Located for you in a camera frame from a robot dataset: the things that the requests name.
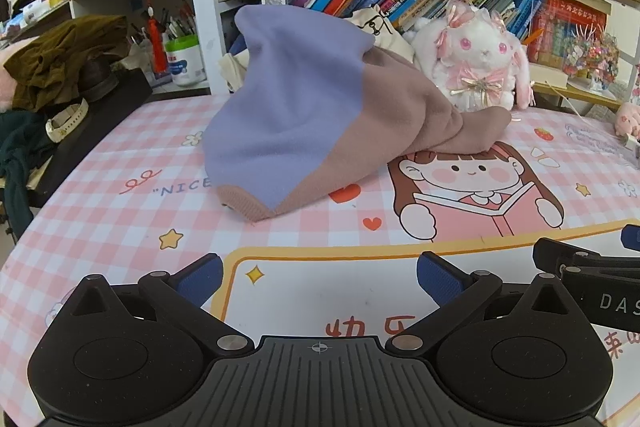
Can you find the pink plush toy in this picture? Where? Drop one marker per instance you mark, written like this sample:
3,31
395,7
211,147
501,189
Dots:
629,119

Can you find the purple and brown sweater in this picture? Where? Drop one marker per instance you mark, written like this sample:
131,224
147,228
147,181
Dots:
290,107

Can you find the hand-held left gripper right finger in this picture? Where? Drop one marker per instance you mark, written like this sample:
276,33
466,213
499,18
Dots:
440,281

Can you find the white jar with blue label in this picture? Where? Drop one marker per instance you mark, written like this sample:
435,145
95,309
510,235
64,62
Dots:
185,64

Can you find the pink checked cartoon table mat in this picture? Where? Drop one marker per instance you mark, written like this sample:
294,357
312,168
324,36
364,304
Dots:
150,217

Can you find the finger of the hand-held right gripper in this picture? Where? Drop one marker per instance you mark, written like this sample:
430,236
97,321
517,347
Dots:
550,252
632,238

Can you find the cream canvas bag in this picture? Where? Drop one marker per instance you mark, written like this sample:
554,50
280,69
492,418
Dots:
381,29

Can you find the bunch of pens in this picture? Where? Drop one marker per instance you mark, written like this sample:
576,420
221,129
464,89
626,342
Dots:
175,24

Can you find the white wristwatch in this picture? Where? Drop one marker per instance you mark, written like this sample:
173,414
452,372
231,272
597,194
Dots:
65,119

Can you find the dark green sweater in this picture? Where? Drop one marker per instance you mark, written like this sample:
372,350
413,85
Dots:
20,147

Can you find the white bunny plush toy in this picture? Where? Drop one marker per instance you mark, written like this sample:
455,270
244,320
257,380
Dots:
480,52

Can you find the dark grey round object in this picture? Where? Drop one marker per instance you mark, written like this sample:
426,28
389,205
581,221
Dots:
97,79

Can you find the red boxed book set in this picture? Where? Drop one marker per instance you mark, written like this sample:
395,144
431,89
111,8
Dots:
562,27

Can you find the red tassel charm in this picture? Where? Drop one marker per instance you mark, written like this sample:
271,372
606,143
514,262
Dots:
157,42

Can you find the olive green cloth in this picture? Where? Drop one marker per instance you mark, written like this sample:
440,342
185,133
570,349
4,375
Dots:
60,57

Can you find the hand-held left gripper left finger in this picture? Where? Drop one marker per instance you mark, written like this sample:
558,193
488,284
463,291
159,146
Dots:
200,281

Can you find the beaded flower ornament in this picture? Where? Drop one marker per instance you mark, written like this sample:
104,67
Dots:
595,52

